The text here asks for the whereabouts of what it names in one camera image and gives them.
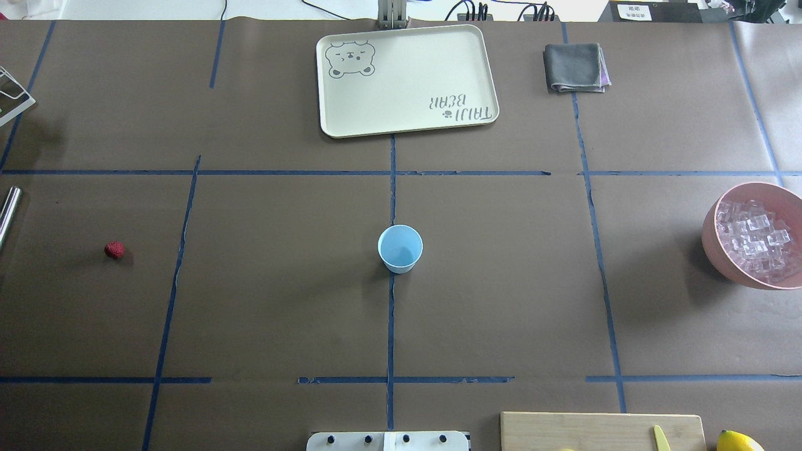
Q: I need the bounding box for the red strawberry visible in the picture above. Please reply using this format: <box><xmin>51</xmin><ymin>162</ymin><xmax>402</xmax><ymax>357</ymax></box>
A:
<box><xmin>104</xmin><ymin>242</ymin><xmax>126</xmax><ymax>260</ymax></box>

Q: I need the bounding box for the clear ice cubes pile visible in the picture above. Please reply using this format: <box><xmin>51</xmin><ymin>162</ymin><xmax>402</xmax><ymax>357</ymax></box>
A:
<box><xmin>714</xmin><ymin>199</ymin><xmax>801</xmax><ymax>284</ymax></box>

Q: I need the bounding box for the steel muddler black tip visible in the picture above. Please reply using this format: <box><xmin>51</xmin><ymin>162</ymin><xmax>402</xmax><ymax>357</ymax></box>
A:
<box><xmin>0</xmin><ymin>186</ymin><xmax>23</xmax><ymax>249</ymax></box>

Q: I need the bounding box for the light blue cup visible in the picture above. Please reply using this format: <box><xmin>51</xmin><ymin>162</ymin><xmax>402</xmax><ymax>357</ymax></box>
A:
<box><xmin>377</xmin><ymin>224</ymin><xmax>424</xmax><ymax>274</ymax></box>

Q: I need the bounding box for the cream bear tray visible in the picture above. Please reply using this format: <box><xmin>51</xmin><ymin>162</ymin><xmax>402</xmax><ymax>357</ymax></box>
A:
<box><xmin>316</xmin><ymin>24</ymin><xmax>499</xmax><ymax>139</ymax></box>

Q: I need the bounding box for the folded grey cloth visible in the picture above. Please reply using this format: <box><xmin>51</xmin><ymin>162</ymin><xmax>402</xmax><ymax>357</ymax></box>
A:
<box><xmin>543</xmin><ymin>43</ymin><xmax>612</xmax><ymax>93</ymax></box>

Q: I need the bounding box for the wooden cutting board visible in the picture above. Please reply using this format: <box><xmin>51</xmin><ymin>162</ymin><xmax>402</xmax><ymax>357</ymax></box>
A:
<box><xmin>499</xmin><ymin>412</ymin><xmax>707</xmax><ymax>450</ymax></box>

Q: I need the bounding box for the black power strip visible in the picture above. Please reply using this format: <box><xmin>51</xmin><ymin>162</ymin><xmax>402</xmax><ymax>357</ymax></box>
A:
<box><xmin>445</xmin><ymin>1</ymin><xmax>558</xmax><ymax>23</ymax></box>

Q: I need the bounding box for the yellow plastic knife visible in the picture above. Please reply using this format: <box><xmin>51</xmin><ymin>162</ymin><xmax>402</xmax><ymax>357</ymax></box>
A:
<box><xmin>653</xmin><ymin>425</ymin><xmax>671</xmax><ymax>451</ymax></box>

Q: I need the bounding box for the pink bowl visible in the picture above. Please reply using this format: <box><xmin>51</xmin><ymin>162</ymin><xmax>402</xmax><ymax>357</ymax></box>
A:
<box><xmin>701</xmin><ymin>182</ymin><xmax>801</xmax><ymax>291</ymax></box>

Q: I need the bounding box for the yellow lemon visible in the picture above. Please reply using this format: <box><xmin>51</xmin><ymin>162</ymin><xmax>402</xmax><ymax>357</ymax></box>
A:
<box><xmin>716</xmin><ymin>429</ymin><xmax>764</xmax><ymax>451</ymax></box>

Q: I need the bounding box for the grey metal post mount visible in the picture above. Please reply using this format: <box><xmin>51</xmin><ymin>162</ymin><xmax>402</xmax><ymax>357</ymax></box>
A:
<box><xmin>377</xmin><ymin>0</ymin><xmax>409</xmax><ymax>29</ymax></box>

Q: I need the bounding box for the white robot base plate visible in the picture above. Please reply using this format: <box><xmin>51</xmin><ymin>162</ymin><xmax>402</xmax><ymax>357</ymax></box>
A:
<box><xmin>306</xmin><ymin>430</ymin><xmax>472</xmax><ymax>450</ymax></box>

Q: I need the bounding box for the white wire cup rack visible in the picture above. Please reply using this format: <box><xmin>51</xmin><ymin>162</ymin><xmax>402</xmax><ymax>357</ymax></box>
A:
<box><xmin>0</xmin><ymin>66</ymin><xmax>36</xmax><ymax>127</ymax></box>

